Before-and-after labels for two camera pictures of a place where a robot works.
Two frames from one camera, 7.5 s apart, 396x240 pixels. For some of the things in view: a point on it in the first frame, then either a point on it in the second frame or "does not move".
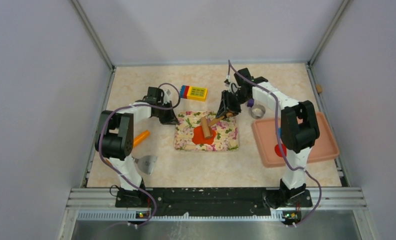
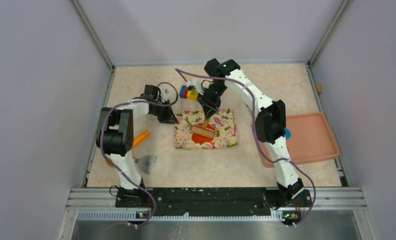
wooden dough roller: [206, 126] -> [203, 130]
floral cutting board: [226, 139] does not move
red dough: [198, 137] does not move
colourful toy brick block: [193, 93] does not move
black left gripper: [166, 114] does not move
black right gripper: [226, 103] -> [210, 103]
